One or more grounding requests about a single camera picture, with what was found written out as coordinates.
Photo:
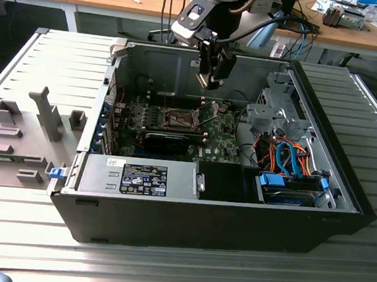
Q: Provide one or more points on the silver metal drive cage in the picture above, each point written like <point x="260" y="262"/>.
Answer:
<point x="276" y="120"/>

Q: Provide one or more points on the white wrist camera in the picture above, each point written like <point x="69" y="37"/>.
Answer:
<point x="185" y="32"/>

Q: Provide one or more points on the grey parts rack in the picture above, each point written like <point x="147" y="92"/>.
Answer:
<point x="25" y="153"/>

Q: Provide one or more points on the black open PC case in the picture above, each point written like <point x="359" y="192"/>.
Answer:
<point x="201" y="221"/>

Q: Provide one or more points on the black plastic shroud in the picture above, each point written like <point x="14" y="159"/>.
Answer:
<point x="219" y="181"/>

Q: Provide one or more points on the white case sticker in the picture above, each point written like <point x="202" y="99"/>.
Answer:
<point x="194" y="63"/>

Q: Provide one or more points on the metal CPU cooler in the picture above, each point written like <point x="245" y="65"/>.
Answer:
<point x="343" y="17"/>

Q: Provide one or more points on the green motherboard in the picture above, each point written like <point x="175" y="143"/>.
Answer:
<point x="221" y="140"/>

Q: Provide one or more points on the silver green CPU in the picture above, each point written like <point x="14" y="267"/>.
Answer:
<point x="201" y="78"/>

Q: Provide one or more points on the silver power supply unit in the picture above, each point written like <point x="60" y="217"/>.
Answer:
<point x="100" y="173"/>

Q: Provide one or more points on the hard disk in blue carrier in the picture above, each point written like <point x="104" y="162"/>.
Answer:
<point x="286" y="195"/>

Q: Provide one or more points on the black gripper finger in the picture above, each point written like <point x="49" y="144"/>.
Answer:
<point x="207" y="60"/>
<point x="226" y="65"/>

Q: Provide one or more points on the pale blue teach pendant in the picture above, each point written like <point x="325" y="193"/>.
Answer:
<point x="263" y="35"/>

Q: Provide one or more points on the blue plastic clip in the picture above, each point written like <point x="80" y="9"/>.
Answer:
<point x="57" y="173"/>

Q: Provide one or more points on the black graphics card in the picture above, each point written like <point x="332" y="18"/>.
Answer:
<point x="165" y="144"/>

